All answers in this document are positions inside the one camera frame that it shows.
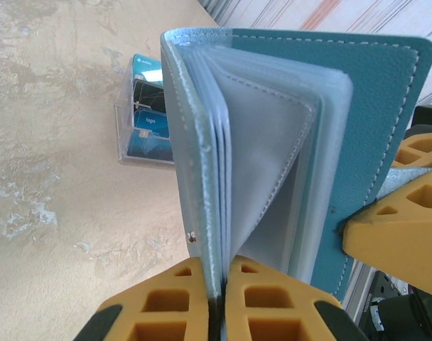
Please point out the teal leather card holder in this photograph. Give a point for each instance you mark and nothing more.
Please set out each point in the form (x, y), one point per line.
(273, 142)

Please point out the blue card with logo print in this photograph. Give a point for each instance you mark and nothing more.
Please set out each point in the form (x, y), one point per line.
(150, 121)

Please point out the clear acrylic card stand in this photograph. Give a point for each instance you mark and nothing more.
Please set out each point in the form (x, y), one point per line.
(123, 135)

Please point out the black card with gold lines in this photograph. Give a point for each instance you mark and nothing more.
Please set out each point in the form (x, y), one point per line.
(148, 94)

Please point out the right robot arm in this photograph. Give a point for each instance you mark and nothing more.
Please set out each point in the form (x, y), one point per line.
(411, 316)

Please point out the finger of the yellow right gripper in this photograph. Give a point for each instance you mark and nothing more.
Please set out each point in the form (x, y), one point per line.
(423, 151)
(404, 241)

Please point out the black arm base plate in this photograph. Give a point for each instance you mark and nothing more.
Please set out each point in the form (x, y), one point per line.
(390, 284)

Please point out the aluminium frame rail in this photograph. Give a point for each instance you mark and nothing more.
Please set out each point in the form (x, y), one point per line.
(358, 291)

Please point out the teal card with white print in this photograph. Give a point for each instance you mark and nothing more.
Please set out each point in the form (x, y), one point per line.
(146, 67)

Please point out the dark blue chip card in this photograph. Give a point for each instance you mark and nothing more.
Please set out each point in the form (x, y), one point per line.
(148, 147)

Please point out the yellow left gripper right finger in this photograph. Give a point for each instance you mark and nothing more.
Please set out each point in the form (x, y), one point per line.
(273, 302)

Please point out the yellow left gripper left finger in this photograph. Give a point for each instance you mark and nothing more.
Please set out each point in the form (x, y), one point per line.
(159, 302)

